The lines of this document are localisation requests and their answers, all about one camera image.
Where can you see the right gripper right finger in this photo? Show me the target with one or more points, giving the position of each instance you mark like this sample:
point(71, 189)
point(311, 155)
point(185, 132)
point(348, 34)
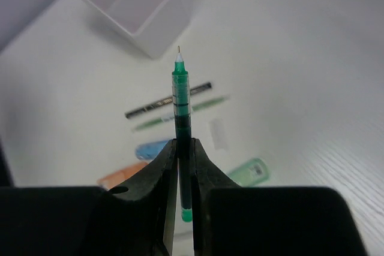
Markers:
point(274, 220)

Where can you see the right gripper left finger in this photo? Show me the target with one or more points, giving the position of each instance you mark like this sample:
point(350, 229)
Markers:
point(136, 217)

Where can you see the green ink pen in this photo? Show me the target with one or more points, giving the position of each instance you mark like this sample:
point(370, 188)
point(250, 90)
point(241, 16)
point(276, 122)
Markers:
point(182, 117)

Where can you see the orange correction tape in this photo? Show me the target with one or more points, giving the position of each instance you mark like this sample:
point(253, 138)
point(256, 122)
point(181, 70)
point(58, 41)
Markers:
point(117, 177)

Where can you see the green correction tape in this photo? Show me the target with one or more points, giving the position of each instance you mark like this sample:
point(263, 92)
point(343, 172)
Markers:
point(250, 173)

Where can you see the blue correction tape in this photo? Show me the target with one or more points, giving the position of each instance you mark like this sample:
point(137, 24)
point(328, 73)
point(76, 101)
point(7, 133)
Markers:
point(149, 151)

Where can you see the light green pen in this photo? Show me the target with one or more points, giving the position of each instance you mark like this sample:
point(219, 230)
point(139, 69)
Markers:
point(170, 116)

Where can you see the black pen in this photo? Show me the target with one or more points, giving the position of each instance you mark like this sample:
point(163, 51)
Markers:
point(165, 101)

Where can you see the white divided container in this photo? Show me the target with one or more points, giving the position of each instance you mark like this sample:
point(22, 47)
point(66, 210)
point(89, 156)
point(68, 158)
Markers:
point(150, 25)

